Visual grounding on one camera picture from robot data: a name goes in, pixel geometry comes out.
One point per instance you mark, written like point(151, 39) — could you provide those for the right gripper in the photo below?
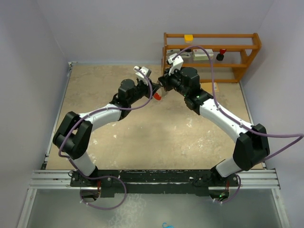
point(165, 80)

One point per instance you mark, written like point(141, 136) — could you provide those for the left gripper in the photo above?
point(147, 88)

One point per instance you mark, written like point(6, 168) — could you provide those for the red grey key holder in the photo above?
point(160, 94)

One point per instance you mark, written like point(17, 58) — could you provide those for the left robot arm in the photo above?
point(73, 135)

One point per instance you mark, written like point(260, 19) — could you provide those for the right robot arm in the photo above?
point(251, 143)

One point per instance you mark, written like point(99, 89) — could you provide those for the grey stapler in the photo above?
point(185, 54)

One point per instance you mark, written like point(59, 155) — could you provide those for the white cardboard box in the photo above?
point(199, 54)

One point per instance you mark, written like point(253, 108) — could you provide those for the yellow block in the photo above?
point(188, 38)

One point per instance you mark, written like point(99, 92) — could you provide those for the wooden shelf rack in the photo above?
point(233, 51)

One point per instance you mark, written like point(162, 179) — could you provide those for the blue object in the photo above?
point(165, 225)

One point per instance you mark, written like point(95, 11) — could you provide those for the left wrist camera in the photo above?
point(142, 73)

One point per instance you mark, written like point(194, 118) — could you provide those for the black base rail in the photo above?
point(107, 183)

